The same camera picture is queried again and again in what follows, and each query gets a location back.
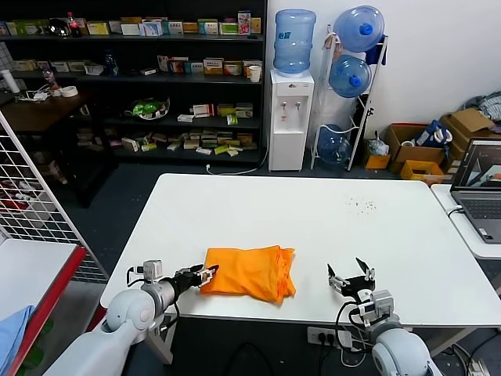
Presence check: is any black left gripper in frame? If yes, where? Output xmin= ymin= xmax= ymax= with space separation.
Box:
xmin=173 ymin=264 xmax=221 ymax=293

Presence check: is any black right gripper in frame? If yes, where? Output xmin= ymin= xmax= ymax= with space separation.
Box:
xmin=326 ymin=257 xmax=379 ymax=301

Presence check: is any orange t-shirt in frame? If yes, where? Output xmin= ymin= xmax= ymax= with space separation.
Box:
xmin=199 ymin=244 xmax=297 ymax=303

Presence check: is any pile of grey clothes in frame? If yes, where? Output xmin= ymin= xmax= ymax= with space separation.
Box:
xmin=463 ymin=92 xmax=501 ymax=126

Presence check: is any large white table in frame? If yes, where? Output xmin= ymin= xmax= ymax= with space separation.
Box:
xmin=99 ymin=173 xmax=501 ymax=365

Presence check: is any flat yellow cardboard box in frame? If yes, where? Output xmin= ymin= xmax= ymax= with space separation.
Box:
xmin=399 ymin=159 xmax=445 ymax=185

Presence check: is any small yellow cardboard box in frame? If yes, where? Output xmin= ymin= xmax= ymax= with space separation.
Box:
xmin=362 ymin=150 xmax=391 ymax=170

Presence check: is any small white side table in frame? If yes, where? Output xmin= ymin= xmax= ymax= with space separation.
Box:
xmin=430 ymin=183 xmax=501 ymax=259

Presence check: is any clear plastic bag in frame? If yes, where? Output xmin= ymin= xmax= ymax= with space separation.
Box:
xmin=366 ymin=131 xmax=391 ymax=156

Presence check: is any grey laptop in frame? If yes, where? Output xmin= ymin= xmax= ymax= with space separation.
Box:
xmin=449 ymin=137 xmax=501 ymax=244

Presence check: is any white floor power strip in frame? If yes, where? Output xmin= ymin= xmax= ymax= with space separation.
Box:
xmin=467 ymin=356 xmax=490 ymax=376

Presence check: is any white water dispenser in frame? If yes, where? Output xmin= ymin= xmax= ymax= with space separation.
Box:
xmin=268 ymin=68 xmax=315 ymax=172

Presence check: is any blue bag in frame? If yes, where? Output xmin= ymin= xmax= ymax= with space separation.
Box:
xmin=414 ymin=119 xmax=454 ymax=148

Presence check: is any bowl with green fruit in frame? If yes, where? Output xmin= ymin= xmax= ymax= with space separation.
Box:
xmin=124 ymin=96 xmax=171 ymax=120

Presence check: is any red-edged white table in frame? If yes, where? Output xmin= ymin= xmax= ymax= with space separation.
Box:
xmin=0 ymin=238 xmax=106 ymax=376

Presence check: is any green package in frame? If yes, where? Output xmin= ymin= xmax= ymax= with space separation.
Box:
xmin=23 ymin=319 xmax=56 ymax=369

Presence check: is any black shelf unit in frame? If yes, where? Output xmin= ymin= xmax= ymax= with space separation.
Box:
xmin=0 ymin=0 xmax=269 ymax=165

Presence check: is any open brown cardboard box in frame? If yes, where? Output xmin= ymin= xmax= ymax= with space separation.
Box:
xmin=440 ymin=108 xmax=496 ymax=173

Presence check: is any light blue cloth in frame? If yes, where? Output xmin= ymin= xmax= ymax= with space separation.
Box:
xmin=0 ymin=305 xmax=36 ymax=376

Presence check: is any dark wooden table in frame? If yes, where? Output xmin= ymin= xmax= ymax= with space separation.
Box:
xmin=0 ymin=89 xmax=118 ymax=208

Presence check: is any upright blue water jug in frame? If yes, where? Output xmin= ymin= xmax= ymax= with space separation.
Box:
xmin=272 ymin=9 xmax=317 ymax=75

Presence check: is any blue white medicine box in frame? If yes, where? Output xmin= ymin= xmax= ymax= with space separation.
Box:
xmin=139 ymin=21 xmax=164 ymax=37

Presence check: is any tall pink white box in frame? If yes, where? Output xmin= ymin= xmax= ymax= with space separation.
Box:
xmin=237 ymin=10 xmax=252 ymax=36

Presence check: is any white cylindrical bottle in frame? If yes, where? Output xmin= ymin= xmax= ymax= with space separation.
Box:
xmin=0 ymin=69 xmax=20 ymax=94

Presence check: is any cola bottle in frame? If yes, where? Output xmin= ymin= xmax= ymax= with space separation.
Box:
xmin=66 ymin=11 xmax=81 ymax=38

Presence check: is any shiny black helmet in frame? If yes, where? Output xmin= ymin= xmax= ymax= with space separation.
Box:
xmin=45 ymin=18 xmax=70 ymax=38

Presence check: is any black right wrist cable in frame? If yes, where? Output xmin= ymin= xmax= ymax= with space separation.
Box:
xmin=334 ymin=300 xmax=371 ymax=353

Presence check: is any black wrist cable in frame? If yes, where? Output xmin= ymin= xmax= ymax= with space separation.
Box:
xmin=125 ymin=266 xmax=145 ymax=289
xmin=334 ymin=300 xmax=371 ymax=353

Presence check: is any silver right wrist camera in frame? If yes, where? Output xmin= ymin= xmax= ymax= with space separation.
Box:
xmin=354 ymin=290 xmax=396 ymax=326

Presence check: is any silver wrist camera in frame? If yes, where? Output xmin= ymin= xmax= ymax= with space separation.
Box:
xmin=135 ymin=258 xmax=164 ymax=283
xmin=354 ymin=290 xmax=396 ymax=326

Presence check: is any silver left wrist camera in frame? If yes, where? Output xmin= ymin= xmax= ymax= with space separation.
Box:
xmin=135 ymin=258 xmax=164 ymax=283

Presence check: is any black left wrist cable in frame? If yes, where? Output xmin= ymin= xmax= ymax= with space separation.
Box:
xmin=125 ymin=266 xmax=145 ymax=289

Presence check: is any white floor cable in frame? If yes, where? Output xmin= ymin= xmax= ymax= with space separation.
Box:
xmin=206 ymin=146 xmax=271 ymax=176

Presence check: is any white wire grid panel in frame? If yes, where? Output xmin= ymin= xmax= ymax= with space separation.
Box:
xmin=0 ymin=110 xmax=109 ymax=281

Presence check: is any white wire jug rack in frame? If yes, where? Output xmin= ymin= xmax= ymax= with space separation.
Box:
xmin=310 ymin=23 xmax=389 ymax=172

